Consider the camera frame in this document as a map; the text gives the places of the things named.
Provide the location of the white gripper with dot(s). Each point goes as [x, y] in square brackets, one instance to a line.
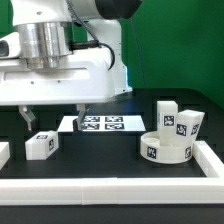
[81, 79]

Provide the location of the white round stool seat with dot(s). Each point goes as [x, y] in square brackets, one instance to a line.
[152, 150]

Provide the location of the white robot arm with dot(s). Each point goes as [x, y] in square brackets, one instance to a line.
[64, 52]

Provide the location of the white marker sheet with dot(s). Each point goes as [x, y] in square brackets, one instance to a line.
[128, 123]

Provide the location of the white left fence wall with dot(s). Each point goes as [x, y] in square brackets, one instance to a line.
[4, 153]

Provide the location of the white fence wall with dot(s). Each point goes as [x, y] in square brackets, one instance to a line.
[4, 153]
[208, 161]
[115, 191]

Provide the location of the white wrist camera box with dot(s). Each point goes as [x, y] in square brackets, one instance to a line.
[10, 46]

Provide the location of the white front fence wall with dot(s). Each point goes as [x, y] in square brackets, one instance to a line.
[115, 191]

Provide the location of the white right fence wall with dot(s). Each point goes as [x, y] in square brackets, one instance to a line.
[208, 161]

